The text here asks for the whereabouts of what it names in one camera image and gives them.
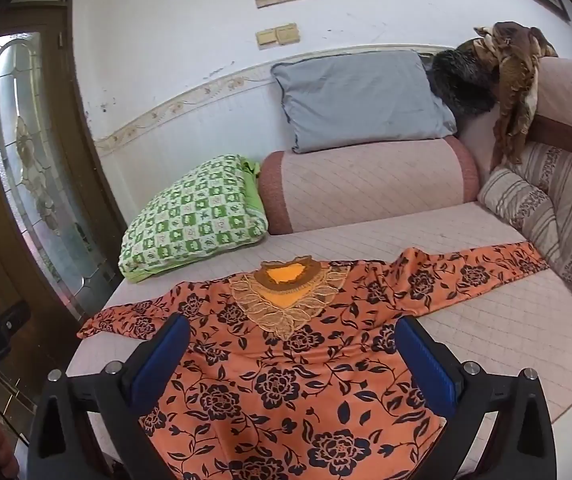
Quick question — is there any small striped floral cushion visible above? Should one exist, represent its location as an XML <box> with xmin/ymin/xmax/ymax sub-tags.
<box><xmin>476</xmin><ymin>167</ymin><xmax>562</xmax><ymax>274</ymax></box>

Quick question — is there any green checkered pillow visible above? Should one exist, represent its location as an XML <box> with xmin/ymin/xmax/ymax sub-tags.
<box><xmin>118</xmin><ymin>154</ymin><xmax>269</xmax><ymax>283</ymax></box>

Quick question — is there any brown patterned scarf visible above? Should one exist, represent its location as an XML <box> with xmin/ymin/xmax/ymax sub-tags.
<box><xmin>473</xmin><ymin>21</ymin><xmax>559</xmax><ymax>165</ymax></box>

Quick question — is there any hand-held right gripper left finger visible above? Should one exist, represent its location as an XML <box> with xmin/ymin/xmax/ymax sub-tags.
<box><xmin>26</xmin><ymin>313</ymin><xmax>191</xmax><ymax>480</ymax></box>

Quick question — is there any black furry cloth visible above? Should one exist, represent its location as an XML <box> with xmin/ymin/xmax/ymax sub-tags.
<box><xmin>426</xmin><ymin>40</ymin><xmax>501</xmax><ymax>119</ymax></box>

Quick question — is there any person's left hand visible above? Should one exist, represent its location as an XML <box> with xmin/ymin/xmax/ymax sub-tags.
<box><xmin>0</xmin><ymin>391</ymin><xmax>21</xmax><ymax>480</ymax></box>

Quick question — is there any orange floral blouse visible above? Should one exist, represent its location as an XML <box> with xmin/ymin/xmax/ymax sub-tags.
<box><xmin>77</xmin><ymin>242</ymin><xmax>550</xmax><ymax>480</ymax></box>

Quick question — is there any grey pillow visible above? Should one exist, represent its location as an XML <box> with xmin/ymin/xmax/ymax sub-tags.
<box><xmin>270</xmin><ymin>50</ymin><xmax>459</xmax><ymax>155</ymax></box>

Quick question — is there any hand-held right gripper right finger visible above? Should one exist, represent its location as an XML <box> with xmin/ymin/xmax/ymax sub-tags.
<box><xmin>395</xmin><ymin>315</ymin><xmax>567</xmax><ymax>480</ymax></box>

